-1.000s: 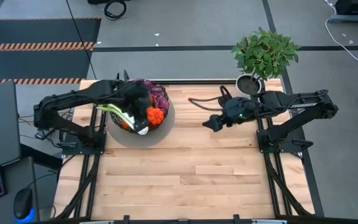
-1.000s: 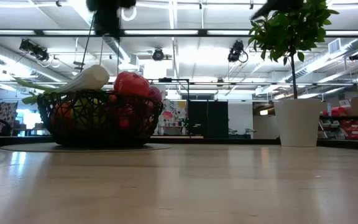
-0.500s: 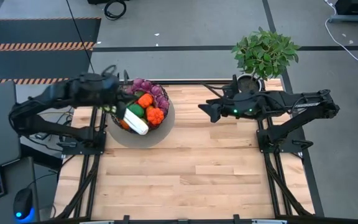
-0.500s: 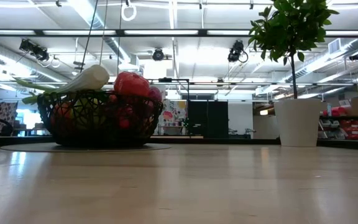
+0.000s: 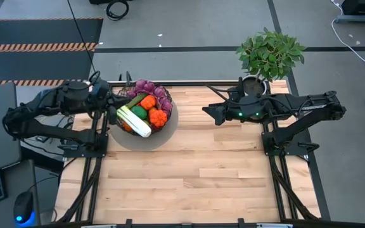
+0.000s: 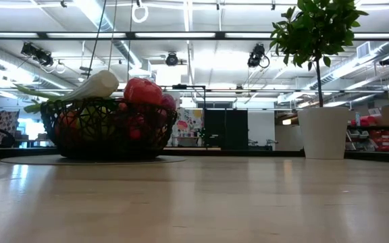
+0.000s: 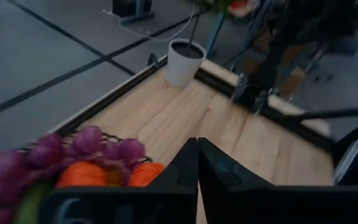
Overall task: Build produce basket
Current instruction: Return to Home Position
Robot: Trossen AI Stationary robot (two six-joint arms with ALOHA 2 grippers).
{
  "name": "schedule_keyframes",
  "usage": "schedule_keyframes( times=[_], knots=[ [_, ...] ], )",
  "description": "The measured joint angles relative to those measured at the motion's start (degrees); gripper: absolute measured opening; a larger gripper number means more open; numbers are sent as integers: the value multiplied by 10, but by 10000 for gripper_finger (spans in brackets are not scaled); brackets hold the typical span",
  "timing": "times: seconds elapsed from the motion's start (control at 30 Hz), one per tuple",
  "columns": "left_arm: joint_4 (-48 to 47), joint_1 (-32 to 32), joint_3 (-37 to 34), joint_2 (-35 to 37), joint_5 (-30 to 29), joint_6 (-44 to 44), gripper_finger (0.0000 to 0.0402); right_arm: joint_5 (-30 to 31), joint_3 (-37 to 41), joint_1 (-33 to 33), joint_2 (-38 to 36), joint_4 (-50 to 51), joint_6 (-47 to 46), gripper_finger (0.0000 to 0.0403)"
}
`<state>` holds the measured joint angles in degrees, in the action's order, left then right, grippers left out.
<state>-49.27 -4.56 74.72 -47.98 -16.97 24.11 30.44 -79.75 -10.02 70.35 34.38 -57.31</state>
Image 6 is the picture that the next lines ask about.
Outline red-orange bell pepper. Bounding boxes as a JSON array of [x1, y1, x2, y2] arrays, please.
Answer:
[[123, 77, 163, 105]]

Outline red-orange tomato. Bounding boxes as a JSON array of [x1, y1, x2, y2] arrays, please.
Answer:
[[126, 114, 145, 141]]

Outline white leek with green leaves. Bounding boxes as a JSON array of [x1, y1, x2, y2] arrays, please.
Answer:
[[14, 70, 120, 114]]

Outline black cabinet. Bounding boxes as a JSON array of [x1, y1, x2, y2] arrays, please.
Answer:
[[203, 108, 249, 151]]

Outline black lamp stand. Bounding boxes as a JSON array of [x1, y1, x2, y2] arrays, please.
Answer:
[[172, 83, 207, 109]]

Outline white plant pot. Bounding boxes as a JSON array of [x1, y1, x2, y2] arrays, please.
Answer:
[[296, 106, 351, 160]]

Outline small green potted tree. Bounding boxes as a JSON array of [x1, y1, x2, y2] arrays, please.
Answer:
[[269, 0, 369, 108]]

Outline grey round mat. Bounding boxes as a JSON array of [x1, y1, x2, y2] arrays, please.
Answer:
[[0, 154, 187, 166]]

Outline black ceiling track lights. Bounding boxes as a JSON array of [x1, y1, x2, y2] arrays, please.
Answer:
[[20, 42, 54, 68]]

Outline floral patterned cushion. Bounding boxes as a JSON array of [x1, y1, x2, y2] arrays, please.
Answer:
[[0, 110, 20, 143]]

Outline colourful wall poster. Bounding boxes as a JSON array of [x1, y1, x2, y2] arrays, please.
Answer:
[[176, 108, 204, 146]]

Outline black table frame rail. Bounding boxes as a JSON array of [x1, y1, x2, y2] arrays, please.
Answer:
[[0, 146, 389, 165]]

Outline black wire basket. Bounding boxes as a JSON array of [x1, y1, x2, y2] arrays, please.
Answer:
[[40, 97, 178, 160]]

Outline black ceiling spotlight with cable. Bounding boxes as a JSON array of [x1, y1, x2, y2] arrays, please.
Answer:
[[247, 43, 270, 68]]

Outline silver ventilation duct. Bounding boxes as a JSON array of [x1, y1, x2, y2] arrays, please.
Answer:
[[74, 0, 145, 68]]

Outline large white hanging ring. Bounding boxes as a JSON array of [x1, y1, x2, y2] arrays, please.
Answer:
[[131, 0, 151, 24]]

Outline black hanging cable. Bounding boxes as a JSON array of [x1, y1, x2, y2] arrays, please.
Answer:
[[86, 0, 107, 79]]

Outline black overhead frame bar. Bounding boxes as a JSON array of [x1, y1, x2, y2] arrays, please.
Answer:
[[0, 30, 389, 41]]

